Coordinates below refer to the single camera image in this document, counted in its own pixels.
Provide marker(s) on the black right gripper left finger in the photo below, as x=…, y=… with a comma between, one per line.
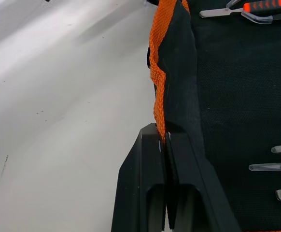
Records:
x=138, y=183

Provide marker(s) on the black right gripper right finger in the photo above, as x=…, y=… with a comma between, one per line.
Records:
x=191, y=183

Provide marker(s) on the black tool roll orange trim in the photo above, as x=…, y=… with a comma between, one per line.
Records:
x=239, y=96

